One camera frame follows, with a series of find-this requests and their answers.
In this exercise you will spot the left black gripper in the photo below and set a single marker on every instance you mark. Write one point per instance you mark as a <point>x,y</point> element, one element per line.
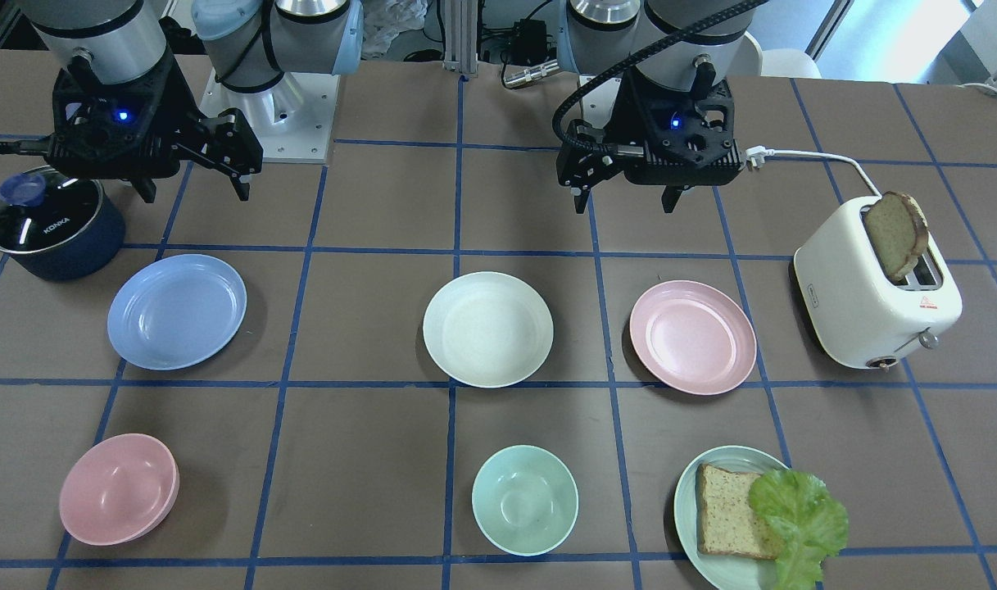
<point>627,113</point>

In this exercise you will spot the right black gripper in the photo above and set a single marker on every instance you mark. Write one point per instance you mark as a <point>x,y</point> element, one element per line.
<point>188,123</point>

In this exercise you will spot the blue plate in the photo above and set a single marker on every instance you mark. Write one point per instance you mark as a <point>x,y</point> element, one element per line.
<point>177,312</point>

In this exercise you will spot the pink plate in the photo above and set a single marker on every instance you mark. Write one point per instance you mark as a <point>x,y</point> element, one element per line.
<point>693,338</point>

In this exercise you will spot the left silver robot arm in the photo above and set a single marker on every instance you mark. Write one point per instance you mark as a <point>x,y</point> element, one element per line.
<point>685,46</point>

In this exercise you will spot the dark blue pot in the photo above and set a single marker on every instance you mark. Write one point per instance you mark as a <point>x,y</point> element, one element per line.
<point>85,254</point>

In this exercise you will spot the glass pot lid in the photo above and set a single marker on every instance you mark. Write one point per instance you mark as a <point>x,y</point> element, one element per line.
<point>43,208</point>

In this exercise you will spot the white plate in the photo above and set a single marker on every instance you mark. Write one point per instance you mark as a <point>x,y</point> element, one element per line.
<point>488,329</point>

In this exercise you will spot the white toaster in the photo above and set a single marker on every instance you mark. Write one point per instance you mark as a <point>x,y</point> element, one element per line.
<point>859,317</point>

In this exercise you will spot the bread slice in toaster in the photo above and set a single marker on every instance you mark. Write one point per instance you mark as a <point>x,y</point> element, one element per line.
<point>898,232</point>

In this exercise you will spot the pink bowl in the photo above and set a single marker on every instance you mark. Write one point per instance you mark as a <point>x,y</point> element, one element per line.
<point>119,490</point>

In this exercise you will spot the green bowl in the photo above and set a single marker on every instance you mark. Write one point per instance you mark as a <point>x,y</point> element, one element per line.
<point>525,500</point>

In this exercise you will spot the bread slice on plate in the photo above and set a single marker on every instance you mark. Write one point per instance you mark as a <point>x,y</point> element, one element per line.
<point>727,525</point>

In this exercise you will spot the green lettuce leaf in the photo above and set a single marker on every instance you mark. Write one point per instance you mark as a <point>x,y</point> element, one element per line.
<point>810,522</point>

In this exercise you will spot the green plate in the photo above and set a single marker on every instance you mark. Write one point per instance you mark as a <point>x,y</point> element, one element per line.
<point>721,570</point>

